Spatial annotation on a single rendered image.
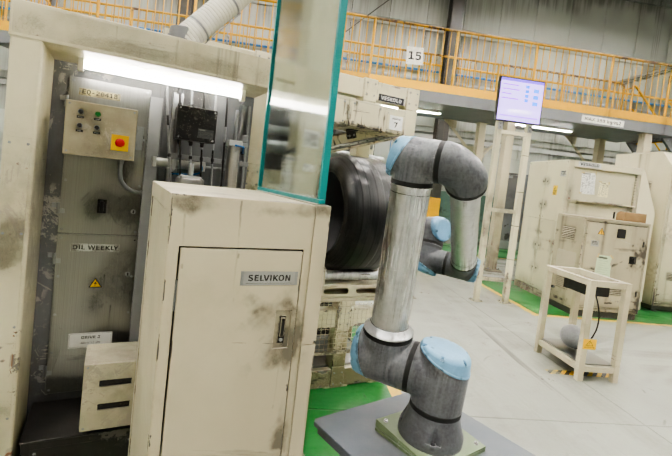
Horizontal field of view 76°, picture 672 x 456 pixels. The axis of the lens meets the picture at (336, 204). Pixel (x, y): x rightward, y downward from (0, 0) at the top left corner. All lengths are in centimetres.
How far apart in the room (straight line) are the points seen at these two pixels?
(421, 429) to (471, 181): 70
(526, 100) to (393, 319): 504
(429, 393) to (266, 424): 45
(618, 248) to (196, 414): 585
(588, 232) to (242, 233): 548
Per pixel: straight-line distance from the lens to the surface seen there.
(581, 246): 620
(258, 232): 108
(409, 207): 118
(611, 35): 1493
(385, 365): 134
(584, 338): 401
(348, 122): 237
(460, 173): 115
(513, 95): 602
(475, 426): 163
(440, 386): 132
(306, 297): 117
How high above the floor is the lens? 133
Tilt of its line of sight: 3 degrees down
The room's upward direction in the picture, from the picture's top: 7 degrees clockwise
